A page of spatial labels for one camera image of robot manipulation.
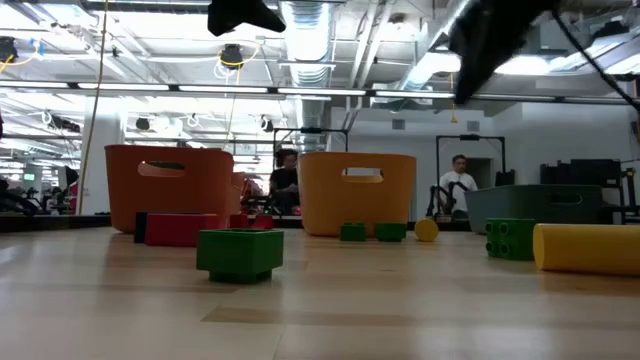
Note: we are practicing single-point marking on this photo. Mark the black aluminium table frame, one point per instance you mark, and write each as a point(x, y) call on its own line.
point(50, 223)

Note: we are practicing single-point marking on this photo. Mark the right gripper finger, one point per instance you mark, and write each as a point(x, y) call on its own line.
point(490, 35)

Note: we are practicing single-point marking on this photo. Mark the grey-green plastic bin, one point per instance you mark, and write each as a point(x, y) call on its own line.
point(530, 210)

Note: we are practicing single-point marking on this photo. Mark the red flat block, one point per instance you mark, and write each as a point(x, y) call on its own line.
point(239, 221)

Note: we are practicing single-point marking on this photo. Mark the long yellow cylinder block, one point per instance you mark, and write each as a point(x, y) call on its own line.
point(590, 250)

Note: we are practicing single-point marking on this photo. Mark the yellow plastic bin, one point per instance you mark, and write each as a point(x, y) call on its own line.
point(325, 200)

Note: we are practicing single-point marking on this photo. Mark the LED light bar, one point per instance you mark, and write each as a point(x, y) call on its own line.
point(320, 92)

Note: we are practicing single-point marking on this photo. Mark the red rectangular block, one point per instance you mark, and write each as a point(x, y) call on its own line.
point(182, 230)

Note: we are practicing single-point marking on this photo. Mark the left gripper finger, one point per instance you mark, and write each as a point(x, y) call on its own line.
point(235, 12)

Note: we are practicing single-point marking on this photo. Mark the short yellow cylinder block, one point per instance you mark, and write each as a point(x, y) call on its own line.
point(426, 230)

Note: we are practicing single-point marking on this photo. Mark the blue building block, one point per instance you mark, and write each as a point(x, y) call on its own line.
point(140, 227)

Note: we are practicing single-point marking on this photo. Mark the round silver ventilation duct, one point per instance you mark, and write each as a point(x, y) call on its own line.
point(306, 40)

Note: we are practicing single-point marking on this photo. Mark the black storage crates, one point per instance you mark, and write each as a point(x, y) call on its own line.
point(580, 172)

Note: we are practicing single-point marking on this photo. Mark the rectangular silver ceiling duct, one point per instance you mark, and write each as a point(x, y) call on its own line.
point(425, 65)

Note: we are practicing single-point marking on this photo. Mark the small red block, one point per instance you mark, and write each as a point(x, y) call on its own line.
point(263, 222)

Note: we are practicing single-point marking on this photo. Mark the black background robot arm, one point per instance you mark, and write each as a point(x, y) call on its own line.
point(15, 200)
point(433, 202)

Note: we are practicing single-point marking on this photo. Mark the yellow hanging pendant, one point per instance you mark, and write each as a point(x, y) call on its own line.
point(453, 120)

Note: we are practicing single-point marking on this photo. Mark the black gantry frame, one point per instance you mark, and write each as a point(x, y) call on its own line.
point(470, 137)
point(310, 130)

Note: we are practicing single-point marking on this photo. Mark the orange plastic bin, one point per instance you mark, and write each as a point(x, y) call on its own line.
point(200, 195)

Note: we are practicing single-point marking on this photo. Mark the black equipment stand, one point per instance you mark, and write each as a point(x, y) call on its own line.
point(631, 190)

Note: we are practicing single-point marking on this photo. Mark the small green building block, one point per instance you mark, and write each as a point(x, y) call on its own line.
point(390, 233)
point(353, 233)

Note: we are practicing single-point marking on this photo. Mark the person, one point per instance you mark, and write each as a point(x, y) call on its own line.
point(457, 185)
point(284, 182)

